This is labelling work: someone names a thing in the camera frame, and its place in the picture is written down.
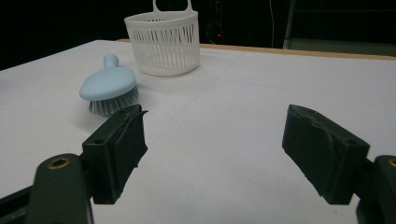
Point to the white slotted plastic basket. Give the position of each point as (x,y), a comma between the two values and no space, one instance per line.
(165,59)

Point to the dark device with red light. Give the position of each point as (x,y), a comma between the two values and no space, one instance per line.
(218,28)

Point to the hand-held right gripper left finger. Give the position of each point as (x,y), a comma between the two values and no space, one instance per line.
(115,155)

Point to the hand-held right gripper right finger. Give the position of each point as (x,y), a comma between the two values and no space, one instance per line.
(323,155)

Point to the grey metal stand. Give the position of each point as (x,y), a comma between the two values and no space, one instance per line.
(339,46)

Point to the light blue scrub brush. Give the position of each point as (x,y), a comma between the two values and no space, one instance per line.
(106,82)

